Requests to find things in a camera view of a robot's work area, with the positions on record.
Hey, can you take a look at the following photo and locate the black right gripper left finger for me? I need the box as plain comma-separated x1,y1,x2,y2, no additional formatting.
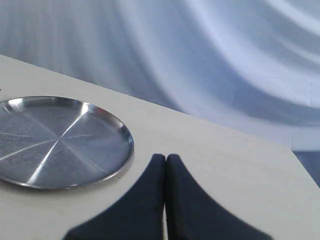
64,154,166,240

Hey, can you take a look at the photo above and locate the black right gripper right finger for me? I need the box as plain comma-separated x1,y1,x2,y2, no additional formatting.
165,154,272,240

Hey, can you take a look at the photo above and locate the white backdrop cloth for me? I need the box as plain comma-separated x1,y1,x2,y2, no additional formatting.
0,0,320,183

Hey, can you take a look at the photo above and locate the round stainless steel plate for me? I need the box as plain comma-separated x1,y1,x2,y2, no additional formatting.
0,96,135,190

